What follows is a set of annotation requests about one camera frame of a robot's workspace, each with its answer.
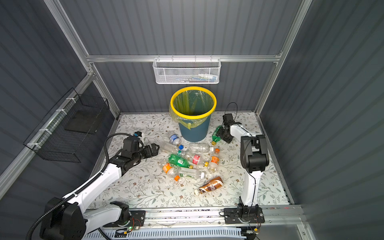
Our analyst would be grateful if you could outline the crushed green bottle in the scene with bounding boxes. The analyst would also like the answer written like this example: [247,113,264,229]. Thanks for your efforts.
[211,126,222,146]

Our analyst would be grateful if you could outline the green bottle yellow cap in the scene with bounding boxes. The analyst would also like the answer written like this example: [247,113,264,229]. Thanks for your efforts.
[168,154,194,169]

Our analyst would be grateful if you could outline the clear bottle orange caps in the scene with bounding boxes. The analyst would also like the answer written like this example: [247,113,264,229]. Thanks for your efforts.
[162,163,181,182]

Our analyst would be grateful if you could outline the clear bottle white green label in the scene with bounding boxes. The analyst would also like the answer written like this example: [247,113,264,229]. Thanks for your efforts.
[178,167,206,181]

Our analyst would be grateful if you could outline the brown coffee bottle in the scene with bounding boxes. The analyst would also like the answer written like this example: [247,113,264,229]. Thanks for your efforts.
[194,177,224,196]

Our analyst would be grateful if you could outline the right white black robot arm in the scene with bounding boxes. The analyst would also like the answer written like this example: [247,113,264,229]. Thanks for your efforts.
[217,122,270,213]

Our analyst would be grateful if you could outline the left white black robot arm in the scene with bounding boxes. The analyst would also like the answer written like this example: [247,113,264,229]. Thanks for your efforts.
[26,132,160,240]

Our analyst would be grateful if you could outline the yellow plastic bin liner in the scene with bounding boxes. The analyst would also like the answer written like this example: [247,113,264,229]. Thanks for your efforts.
[169,86,217,130]

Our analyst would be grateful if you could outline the teal bin with yellow rim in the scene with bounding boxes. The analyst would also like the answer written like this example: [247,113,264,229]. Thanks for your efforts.
[169,86,217,143]

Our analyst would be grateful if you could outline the clear bottle blue label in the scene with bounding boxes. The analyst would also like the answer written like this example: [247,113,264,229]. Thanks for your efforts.
[169,132,181,146]

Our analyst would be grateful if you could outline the clear crumpled bottle white cap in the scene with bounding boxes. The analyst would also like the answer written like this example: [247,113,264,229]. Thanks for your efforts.
[189,143,215,154]

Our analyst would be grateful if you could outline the clear bottle pink label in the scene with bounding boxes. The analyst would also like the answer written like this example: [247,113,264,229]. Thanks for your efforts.
[191,155,209,167]

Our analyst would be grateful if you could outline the clear bottle orange label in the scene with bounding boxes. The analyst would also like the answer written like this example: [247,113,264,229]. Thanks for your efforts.
[208,148,220,172]

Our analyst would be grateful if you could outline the items in white basket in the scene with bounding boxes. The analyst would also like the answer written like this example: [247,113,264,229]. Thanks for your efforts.
[177,74,219,84]

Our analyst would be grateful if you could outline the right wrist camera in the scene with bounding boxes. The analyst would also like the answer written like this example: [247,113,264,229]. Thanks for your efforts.
[223,114,235,126]

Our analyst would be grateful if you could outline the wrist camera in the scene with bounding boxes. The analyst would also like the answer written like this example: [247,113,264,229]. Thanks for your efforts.
[134,131,146,142]
[223,114,235,126]

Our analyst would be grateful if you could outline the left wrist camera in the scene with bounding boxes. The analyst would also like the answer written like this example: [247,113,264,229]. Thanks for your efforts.
[134,131,146,142]

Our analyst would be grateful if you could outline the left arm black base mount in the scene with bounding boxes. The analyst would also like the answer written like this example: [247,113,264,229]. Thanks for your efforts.
[103,211,147,228]

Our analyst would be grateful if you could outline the white wire wall basket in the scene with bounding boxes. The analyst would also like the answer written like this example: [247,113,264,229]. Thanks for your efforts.
[153,58,222,85]

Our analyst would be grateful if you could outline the black wire wall basket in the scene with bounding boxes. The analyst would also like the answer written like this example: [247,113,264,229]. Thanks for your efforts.
[24,89,110,163]

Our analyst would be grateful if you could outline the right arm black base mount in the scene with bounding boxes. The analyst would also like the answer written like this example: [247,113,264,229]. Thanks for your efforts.
[223,205,265,225]

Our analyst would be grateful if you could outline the aluminium rail at front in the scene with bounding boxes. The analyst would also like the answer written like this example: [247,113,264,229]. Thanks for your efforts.
[64,204,305,229]

